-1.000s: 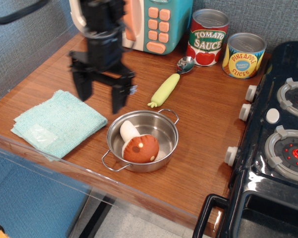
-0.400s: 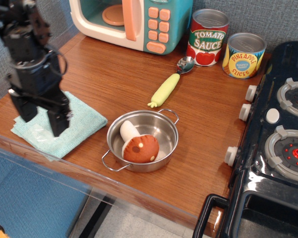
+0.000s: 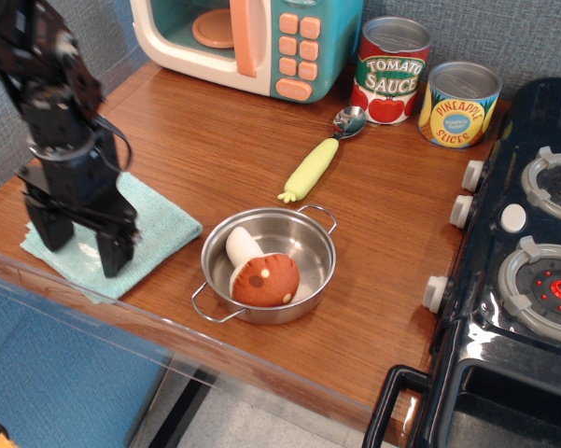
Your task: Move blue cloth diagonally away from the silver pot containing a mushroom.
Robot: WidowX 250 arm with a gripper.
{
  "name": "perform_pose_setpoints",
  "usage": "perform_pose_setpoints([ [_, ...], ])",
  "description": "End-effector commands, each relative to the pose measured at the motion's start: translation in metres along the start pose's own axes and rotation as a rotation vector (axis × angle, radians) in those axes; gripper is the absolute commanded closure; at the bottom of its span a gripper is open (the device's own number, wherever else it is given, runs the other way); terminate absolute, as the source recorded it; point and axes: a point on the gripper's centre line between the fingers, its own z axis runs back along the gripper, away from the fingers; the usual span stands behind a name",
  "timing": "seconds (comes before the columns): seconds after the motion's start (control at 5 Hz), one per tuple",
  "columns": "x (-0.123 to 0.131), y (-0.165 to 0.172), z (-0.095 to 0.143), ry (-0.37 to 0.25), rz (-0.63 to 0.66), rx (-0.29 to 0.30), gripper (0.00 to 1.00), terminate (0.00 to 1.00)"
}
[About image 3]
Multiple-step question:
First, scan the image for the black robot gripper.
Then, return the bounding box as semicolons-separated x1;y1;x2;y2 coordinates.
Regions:
17;127;141;278

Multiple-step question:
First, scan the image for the light blue cloth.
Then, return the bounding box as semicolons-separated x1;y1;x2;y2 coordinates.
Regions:
21;173;203;303

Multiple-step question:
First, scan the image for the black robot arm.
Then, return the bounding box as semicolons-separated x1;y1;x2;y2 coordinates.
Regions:
0;1;138;278

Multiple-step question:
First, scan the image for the brown plush mushroom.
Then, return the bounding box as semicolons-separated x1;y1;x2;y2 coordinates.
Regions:
226;227;301;307

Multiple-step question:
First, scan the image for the teal toy microwave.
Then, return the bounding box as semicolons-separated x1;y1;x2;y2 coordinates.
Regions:
131;0;363;104

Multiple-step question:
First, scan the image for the tomato sauce can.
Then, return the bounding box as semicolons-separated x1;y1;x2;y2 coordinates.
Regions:
350;16;431;124

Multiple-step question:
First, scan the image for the pineapple slices can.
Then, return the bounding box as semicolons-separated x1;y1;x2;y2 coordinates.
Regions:
418;61;502;148

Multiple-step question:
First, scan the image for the black toy stove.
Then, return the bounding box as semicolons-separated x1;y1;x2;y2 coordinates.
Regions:
364;77;561;447

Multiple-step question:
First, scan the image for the black cable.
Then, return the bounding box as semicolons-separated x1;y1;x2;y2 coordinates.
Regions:
92;113;134;175

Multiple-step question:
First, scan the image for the silver pot with handles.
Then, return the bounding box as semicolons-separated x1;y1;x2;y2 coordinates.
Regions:
191;205;338;325

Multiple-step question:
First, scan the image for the spoon with green handle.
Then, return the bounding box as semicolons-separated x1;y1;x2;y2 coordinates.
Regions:
277;106;366;203

